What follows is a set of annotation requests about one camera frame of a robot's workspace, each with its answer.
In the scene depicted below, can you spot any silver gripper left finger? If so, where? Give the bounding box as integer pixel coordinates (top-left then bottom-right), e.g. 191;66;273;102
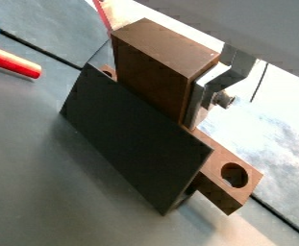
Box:
91;0;137;37

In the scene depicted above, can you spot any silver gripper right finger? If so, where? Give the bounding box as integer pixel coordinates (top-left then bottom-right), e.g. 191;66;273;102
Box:
183;44;256;130

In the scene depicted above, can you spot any red peg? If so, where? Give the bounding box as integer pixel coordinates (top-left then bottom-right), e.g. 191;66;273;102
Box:
0;49;42;79

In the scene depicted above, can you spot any black angle bracket fixture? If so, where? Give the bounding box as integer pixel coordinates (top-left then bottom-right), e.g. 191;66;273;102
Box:
60;64;214;214

